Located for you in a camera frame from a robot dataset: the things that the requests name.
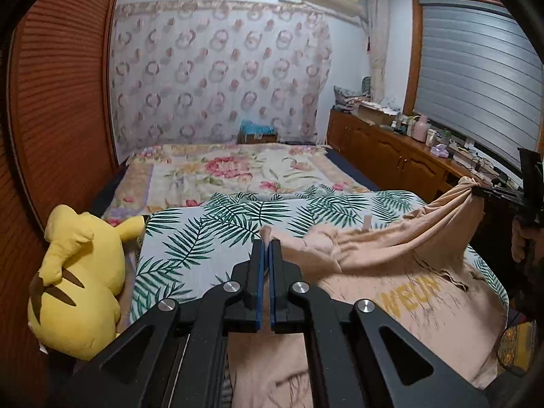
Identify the palm leaf print blanket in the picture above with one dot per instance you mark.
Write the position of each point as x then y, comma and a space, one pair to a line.
204, 238

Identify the open cardboard box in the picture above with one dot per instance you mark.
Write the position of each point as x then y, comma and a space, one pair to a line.
374, 112

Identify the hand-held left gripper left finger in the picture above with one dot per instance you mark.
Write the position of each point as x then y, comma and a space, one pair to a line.
258, 289

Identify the purple tissue pack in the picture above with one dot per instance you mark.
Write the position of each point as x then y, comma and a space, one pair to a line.
440, 151

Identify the yellow plush toy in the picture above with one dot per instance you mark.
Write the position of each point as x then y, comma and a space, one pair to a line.
80, 280

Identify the wooden louvered wardrobe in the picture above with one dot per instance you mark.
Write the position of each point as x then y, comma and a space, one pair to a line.
55, 114

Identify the tied lace curtain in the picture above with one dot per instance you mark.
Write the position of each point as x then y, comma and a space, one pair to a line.
377, 51

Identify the floral quilt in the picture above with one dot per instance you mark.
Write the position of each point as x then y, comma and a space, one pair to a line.
212, 170

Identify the grey window blind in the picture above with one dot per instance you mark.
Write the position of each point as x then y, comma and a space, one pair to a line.
476, 80

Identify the folded floral cloth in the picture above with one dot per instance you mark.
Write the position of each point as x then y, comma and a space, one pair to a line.
346, 95

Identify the person's right hand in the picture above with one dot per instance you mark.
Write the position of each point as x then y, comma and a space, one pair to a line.
520, 240

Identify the pink jug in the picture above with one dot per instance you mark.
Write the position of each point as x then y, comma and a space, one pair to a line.
420, 129

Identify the peach printed t-shirt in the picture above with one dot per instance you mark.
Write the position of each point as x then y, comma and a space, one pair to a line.
382, 263

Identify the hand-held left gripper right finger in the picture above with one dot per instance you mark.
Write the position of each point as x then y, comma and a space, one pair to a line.
274, 289

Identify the wooden sideboard cabinet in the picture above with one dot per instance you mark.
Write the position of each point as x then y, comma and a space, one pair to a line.
382, 153

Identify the blue cloth in box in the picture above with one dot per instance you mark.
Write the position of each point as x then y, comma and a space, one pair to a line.
255, 129

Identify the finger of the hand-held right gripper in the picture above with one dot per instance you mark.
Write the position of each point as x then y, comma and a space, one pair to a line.
497, 194

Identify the white power strip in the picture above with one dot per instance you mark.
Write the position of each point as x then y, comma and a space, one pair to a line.
467, 153

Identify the circle pattern sheer curtain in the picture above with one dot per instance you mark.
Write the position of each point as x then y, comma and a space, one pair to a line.
212, 72

